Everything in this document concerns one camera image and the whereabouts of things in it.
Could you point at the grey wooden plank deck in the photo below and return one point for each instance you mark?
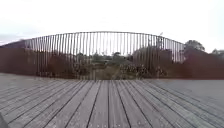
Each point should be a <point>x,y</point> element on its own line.
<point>110,103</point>

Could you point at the green bushes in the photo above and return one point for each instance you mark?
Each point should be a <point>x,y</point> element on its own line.
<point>115,65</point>

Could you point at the round-crowned tree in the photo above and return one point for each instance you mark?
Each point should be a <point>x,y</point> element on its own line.
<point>194,44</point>

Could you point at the red metal bar railing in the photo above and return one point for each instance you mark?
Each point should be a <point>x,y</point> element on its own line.
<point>100,40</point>

